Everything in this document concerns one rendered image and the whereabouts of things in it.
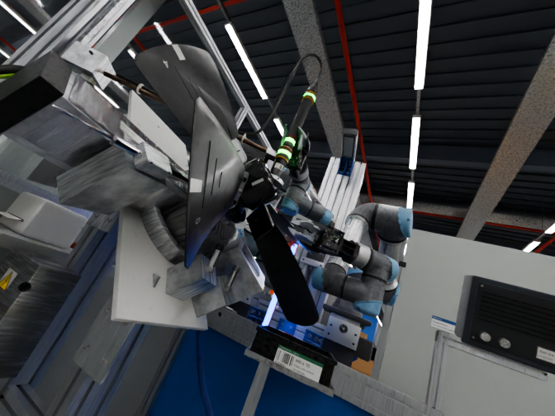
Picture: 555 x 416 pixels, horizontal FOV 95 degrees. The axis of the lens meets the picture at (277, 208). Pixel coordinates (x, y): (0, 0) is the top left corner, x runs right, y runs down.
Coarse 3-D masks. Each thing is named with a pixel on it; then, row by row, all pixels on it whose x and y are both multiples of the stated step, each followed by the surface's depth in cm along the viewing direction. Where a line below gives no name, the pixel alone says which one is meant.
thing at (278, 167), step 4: (316, 84) 90; (308, 88) 89; (312, 88) 88; (316, 88) 89; (316, 92) 89; (276, 160) 78; (280, 160) 78; (284, 160) 78; (276, 164) 77; (280, 164) 77; (284, 164) 78; (272, 168) 77; (276, 168) 77; (280, 168) 77; (272, 172) 77; (276, 172) 76; (280, 172) 77
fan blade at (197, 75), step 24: (168, 48) 53; (192, 48) 59; (144, 72) 49; (168, 72) 53; (192, 72) 57; (216, 72) 63; (168, 96) 52; (192, 96) 56; (216, 96) 61; (192, 120) 56
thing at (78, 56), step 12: (72, 48) 71; (84, 48) 71; (72, 60) 70; (84, 60) 70; (96, 60) 71; (108, 60) 74; (84, 72) 71; (96, 72) 71; (108, 72) 76; (96, 84) 75
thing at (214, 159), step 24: (216, 120) 37; (192, 144) 31; (216, 144) 37; (192, 168) 31; (216, 168) 38; (240, 168) 50; (192, 192) 32; (216, 192) 40; (192, 216) 33; (216, 216) 45; (192, 240) 34
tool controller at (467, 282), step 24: (480, 288) 71; (504, 288) 69; (480, 312) 70; (504, 312) 68; (528, 312) 66; (552, 312) 64; (480, 336) 68; (504, 336) 67; (528, 336) 65; (552, 336) 63; (528, 360) 65; (552, 360) 63
